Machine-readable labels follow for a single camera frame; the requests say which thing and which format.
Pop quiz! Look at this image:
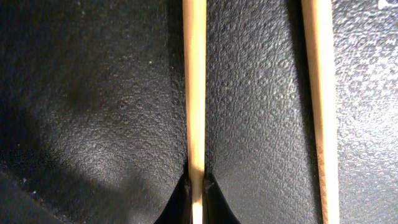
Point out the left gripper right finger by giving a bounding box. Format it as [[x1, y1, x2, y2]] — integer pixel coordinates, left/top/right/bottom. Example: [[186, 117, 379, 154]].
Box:
[[203, 173, 240, 224]]

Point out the round black tray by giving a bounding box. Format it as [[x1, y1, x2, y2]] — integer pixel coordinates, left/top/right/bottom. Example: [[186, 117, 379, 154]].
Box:
[[1, 1, 397, 223]]

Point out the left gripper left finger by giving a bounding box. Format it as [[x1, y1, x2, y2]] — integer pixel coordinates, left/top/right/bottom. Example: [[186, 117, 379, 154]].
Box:
[[154, 169, 192, 224]]

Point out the wooden chopstick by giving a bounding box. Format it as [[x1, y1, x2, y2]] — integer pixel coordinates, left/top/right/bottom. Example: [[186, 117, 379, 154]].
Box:
[[182, 0, 206, 224], [301, 0, 340, 224]]

